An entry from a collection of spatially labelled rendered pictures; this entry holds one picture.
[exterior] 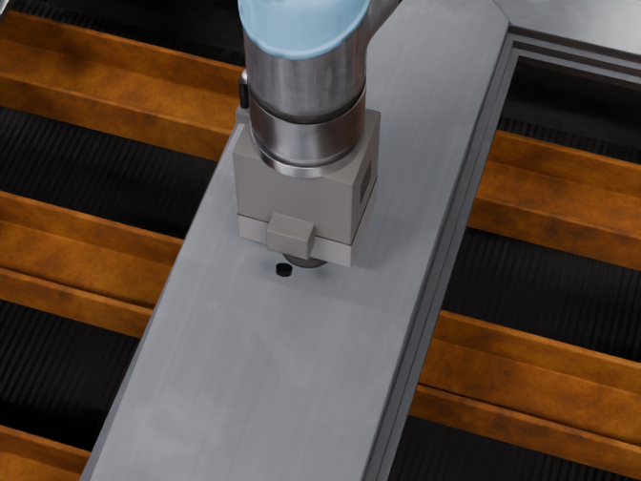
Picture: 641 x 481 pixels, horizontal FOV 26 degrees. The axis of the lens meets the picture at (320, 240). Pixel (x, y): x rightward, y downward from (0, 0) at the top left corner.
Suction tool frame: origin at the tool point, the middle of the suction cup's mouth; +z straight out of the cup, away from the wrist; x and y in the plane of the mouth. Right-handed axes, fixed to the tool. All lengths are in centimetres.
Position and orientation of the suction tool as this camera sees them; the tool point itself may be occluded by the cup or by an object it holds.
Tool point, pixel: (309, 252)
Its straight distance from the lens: 104.7
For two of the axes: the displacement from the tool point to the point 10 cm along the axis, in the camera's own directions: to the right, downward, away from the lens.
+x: 3.1, -8.0, 5.1
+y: 9.5, 2.6, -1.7
